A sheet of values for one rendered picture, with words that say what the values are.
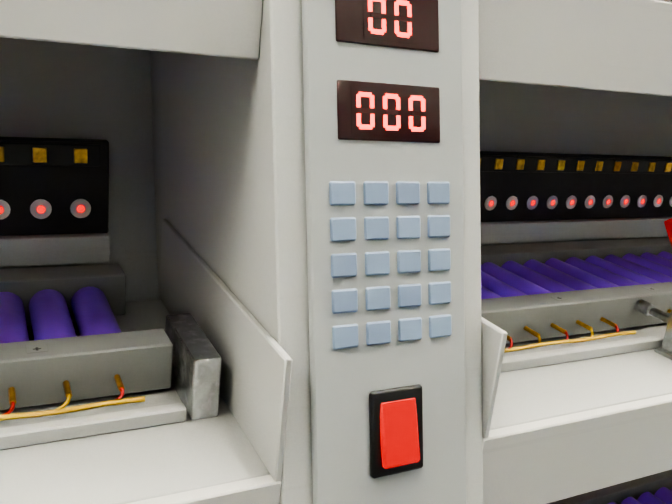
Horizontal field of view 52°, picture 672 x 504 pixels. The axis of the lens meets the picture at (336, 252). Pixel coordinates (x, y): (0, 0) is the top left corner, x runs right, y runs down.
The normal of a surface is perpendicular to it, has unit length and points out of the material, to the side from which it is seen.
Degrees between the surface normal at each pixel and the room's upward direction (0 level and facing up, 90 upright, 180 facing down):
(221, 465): 15
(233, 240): 90
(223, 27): 105
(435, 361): 90
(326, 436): 90
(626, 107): 90
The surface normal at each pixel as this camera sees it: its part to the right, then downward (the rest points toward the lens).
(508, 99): 0.45, 0.04
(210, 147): -0.89, 0.04
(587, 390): 0.10, -0.95
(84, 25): 0.44, 0.30
